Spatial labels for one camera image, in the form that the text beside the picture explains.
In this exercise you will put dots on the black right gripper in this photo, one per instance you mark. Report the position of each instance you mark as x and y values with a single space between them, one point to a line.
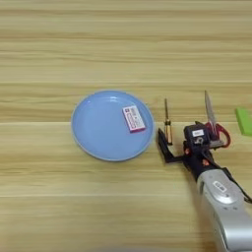
197 160

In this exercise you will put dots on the small white and pink box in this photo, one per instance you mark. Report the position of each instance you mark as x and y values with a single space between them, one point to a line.
134 118

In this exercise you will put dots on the green rectangular block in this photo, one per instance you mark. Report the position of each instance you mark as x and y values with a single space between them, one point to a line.
244 121

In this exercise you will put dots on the blue round plate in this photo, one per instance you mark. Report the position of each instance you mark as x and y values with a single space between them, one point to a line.
98 131

